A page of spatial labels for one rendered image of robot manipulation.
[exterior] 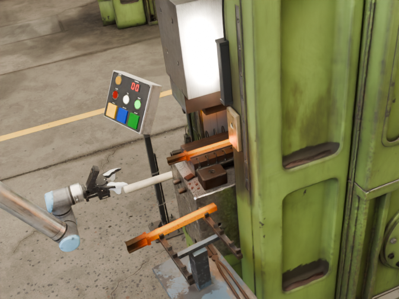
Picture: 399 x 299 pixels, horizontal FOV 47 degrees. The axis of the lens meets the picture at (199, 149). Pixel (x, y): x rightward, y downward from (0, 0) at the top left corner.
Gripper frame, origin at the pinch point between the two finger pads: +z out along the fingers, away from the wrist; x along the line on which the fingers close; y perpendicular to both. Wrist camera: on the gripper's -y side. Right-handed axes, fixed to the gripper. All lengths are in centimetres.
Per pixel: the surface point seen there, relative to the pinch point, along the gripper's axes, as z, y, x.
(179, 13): 33, -73, 13
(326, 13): 78, -71, 42
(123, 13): 99, 76, -479
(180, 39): 33, -63, 13
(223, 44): 44, -64, 28
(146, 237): -1.0, 1.5, 42.6
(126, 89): 18, -14, -57
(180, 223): 13.9, 2.0, 40.7
